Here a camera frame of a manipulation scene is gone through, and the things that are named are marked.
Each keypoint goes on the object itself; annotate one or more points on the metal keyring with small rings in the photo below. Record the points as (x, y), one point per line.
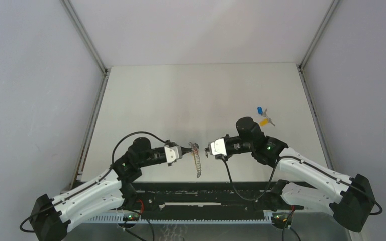
(196, 161)

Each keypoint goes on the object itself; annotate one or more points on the blue key tag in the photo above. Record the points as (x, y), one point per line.
(260, 111)

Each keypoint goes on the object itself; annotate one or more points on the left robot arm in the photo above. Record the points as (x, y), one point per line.
(52, 218)

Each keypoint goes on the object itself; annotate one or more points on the right aluminium frame post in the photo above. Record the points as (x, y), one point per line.
(325, 67)

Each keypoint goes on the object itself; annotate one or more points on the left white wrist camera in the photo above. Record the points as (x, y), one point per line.
(172, 154)

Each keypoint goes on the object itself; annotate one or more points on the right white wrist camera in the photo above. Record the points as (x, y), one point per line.
(218, 148)

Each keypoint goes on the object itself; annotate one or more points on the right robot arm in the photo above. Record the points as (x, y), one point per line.
(349, 200)

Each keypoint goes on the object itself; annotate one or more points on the yellow key tag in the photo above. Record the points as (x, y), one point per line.
(266, 121)

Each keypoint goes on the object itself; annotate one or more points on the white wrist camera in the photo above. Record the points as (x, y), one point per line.
(218, 148)
(172, 154)

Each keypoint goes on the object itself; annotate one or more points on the aluminium frame post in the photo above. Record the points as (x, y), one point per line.
(78, 82)
(325, 67)

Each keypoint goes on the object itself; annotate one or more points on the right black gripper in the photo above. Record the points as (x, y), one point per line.
(206, 149)

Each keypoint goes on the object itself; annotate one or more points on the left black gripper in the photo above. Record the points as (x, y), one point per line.
(186, 150)

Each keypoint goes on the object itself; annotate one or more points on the left aluminium frame post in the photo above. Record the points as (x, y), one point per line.
(78, 82)

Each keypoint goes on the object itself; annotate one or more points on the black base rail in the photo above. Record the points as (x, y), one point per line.
(203, 201)

